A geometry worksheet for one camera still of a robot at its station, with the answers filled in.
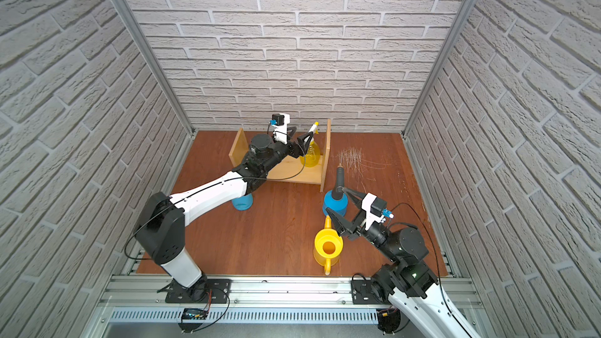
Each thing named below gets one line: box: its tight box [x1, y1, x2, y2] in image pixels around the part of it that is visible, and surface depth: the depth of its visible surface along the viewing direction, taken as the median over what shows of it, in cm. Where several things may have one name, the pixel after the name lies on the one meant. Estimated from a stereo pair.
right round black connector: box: [375, 308, 401, 335], surface depth 72 cm
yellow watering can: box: [313, 215, 344, 276], surface depth 74 cm
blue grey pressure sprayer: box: [322, 164, 350, 217], surface depth 85 cm
